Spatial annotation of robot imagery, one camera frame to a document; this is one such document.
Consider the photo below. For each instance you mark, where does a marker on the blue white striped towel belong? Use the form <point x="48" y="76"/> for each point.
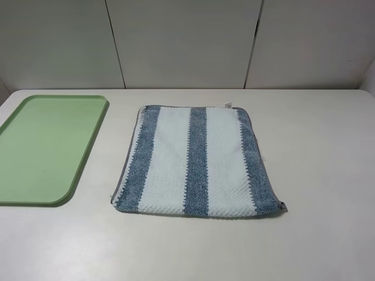
<point x="195" y="162"/>

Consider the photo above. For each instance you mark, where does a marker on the green plastic tray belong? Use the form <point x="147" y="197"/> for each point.
<point x="45" y="144"/>

